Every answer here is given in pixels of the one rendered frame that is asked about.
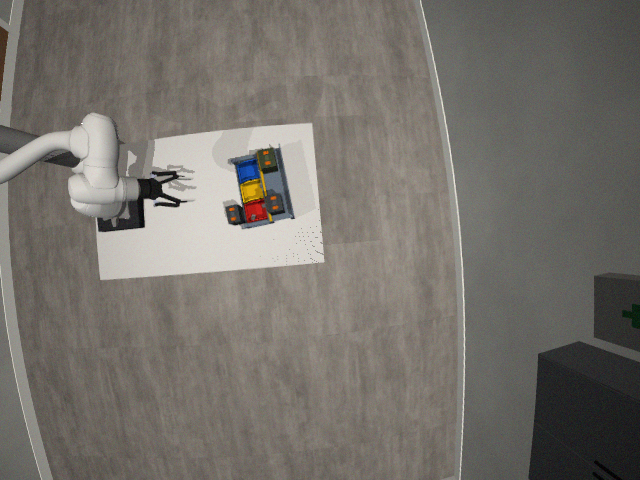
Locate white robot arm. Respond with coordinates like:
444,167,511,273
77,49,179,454
0,112,140,227

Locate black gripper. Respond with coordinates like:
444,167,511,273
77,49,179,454
137,171,196,207

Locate blue bin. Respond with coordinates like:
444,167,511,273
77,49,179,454
237,159,260,184

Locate yellow open bin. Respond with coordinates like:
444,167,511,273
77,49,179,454
240,179,264,204

